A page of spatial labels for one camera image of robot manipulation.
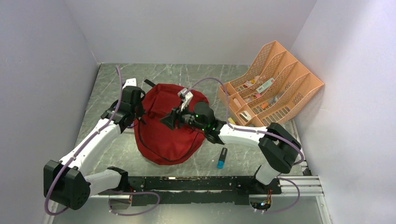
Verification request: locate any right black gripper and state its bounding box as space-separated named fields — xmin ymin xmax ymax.
xmin=159 ymin=101 xmax=206 ymax=131

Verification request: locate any red student backpack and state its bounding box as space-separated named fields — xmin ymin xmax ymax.
xmin=134 ymin=83 xmax=205 ymax=166

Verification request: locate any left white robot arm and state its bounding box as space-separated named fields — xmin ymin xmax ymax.
xmin=43 ymin=85 xmax=146 ymax=210

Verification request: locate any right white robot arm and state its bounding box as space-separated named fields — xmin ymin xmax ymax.
xmin=160 ymin=101 xmax=304 ymax=193

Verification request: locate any blue black highlighter marker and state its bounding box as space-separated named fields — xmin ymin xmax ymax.
xmin=217 ymin=147 xmax=228 ymax=169

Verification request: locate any pink eraser in organizer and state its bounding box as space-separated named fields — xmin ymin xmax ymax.
xmin=233 ymin=98 xmax=242 ymax=108

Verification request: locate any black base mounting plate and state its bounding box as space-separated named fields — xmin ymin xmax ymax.
xmin=98 ymin=175 xmax=283 ymax=207

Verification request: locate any orange capped small item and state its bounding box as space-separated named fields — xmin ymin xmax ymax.
xmin=261 ymin=102 xmax=269 ymax=110

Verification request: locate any white green box in organizer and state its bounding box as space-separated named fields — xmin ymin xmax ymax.
xmin=256 ymin=78 xmax=275 ymax=94

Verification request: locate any orange plastic file organizer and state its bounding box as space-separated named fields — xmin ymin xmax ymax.
xmin=218 ymin=41 xmax=324 ymax=127

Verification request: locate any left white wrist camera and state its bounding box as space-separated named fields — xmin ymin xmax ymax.
xmin=122 ymin=78 xmax=137 ymax=89

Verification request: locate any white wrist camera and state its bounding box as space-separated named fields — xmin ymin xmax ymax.
xmin=122 ymin=78 xmax=137 ymax=89
xmin=178 ymin=88 xmax=193 ymax=111

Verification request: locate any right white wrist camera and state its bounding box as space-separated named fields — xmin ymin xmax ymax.
xmin=178 ymin=88 xmax=193 ymax=111

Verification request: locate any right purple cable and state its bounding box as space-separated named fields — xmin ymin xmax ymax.
xmin=184 ymin=77 xmax=305 ymax=215

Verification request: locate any aluminium rail frame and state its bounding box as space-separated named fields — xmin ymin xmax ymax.
xmin=44 ymin=174 xmax=331 ymax=224

